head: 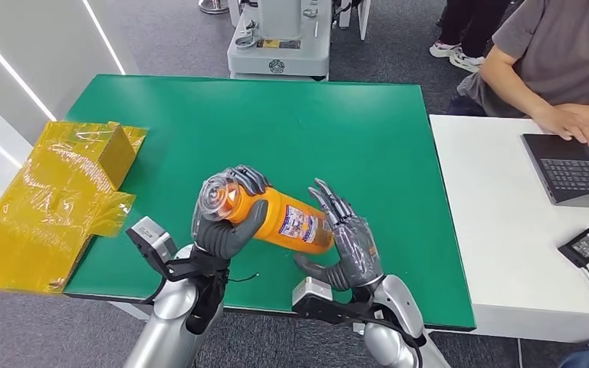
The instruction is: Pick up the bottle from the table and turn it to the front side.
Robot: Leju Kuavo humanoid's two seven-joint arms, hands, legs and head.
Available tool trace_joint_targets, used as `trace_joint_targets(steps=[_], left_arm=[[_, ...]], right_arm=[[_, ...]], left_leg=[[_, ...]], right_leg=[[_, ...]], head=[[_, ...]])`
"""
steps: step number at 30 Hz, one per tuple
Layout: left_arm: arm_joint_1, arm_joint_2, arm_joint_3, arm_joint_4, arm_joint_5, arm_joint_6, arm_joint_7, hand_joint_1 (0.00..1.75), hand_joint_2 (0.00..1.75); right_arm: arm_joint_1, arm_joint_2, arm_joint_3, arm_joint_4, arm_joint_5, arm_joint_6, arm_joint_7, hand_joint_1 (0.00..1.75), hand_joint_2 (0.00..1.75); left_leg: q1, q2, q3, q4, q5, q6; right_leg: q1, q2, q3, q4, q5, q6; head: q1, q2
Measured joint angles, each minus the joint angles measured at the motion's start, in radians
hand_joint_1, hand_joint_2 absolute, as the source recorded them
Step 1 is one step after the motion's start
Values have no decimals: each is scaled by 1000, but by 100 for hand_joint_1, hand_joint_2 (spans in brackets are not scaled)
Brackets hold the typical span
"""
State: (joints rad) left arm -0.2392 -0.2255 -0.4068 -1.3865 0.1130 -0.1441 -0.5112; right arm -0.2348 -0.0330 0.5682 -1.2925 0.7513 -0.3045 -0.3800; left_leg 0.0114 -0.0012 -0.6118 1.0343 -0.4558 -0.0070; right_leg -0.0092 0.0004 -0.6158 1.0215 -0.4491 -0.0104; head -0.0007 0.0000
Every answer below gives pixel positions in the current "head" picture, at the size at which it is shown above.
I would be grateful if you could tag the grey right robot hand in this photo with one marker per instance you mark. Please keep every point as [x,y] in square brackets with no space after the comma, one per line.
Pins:
[355,254]

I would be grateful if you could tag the person's right hand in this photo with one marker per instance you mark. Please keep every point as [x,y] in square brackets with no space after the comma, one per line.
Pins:
[566,122]

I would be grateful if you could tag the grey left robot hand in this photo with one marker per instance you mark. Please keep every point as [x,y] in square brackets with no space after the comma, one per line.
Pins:
[218,238]

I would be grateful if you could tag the orange juice bottle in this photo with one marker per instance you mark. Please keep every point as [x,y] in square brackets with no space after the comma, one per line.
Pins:
[274,218]

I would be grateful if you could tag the grey robot base machine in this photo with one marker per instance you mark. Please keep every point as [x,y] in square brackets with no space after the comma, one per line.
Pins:
[279,56]

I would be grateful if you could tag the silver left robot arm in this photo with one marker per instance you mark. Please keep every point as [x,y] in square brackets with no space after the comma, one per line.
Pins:
[167,330]

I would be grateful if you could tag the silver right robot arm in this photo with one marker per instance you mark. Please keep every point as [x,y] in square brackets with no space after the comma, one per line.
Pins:
[396,304]

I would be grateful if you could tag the person's right forearm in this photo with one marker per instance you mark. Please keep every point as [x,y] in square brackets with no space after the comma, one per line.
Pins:
[508,81]

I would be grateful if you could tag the dark grey laptop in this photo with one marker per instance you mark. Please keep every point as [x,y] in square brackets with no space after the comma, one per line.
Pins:
[579,172]

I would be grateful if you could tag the seated person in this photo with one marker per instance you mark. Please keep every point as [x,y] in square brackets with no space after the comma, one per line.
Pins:
[558,46]

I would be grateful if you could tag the white table foot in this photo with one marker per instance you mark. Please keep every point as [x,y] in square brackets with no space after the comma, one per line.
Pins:
[127,310]

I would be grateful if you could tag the black power adapter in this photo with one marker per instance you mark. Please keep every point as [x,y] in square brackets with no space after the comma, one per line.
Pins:
[586,246]

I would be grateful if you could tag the standing person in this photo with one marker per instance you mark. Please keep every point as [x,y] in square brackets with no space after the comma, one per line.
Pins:
[470,25]

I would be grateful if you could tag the yellow taped cardboard box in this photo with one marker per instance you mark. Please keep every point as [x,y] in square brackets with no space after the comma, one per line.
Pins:
[45,203]

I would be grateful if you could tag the chrome stand base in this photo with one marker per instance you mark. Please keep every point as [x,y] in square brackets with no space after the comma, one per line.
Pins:
[214,6]

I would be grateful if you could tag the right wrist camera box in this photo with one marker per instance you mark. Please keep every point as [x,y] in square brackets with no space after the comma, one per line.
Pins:
[312,289]

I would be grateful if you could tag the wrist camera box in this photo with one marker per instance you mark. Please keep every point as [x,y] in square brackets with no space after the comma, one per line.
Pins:
[147,233]
[312,289]

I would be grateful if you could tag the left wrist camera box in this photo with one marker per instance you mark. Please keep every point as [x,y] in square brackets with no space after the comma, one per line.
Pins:
[147,233]

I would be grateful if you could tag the white frame post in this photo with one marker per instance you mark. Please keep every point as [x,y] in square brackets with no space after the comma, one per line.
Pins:
[364,20]

